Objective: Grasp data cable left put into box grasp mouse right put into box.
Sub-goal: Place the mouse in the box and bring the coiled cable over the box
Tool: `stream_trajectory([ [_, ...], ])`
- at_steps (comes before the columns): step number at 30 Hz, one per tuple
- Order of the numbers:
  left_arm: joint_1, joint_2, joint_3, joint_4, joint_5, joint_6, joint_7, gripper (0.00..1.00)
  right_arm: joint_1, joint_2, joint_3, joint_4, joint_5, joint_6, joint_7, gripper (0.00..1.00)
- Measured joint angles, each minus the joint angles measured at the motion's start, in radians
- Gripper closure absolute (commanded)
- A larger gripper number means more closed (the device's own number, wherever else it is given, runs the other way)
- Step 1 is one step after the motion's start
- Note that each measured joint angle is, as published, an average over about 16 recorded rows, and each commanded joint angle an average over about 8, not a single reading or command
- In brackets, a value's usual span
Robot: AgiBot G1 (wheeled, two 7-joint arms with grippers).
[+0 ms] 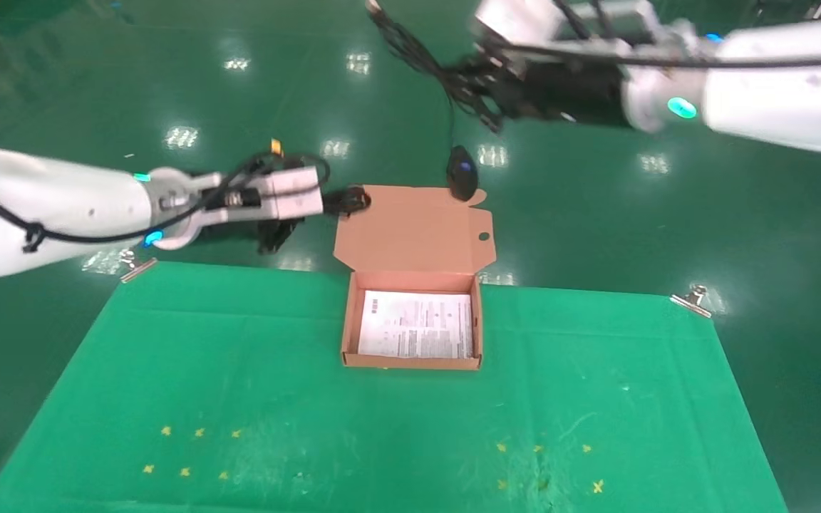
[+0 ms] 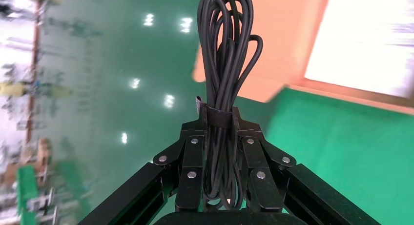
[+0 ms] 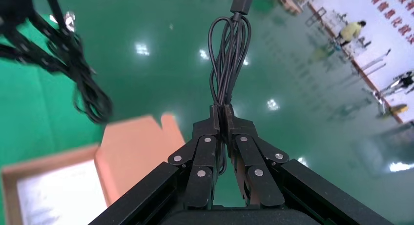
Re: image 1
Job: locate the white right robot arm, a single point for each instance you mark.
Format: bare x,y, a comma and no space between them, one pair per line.
774,92

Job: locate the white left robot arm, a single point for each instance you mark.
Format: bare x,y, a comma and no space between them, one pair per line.
47,206

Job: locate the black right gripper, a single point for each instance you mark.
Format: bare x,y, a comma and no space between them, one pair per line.
567,92

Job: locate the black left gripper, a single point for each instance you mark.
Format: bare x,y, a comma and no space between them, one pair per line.
279,234

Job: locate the white printed manual sheet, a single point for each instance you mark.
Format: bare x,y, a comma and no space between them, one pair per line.
416,324

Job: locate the green table mat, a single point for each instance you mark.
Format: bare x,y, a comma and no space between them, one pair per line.
382,427

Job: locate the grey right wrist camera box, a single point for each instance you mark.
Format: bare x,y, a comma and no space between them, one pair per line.
524,18

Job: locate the brown cardboard box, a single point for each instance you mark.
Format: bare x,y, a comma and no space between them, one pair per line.
410,242

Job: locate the metal binder clip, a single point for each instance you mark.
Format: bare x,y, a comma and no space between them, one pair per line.
136,268
692,299

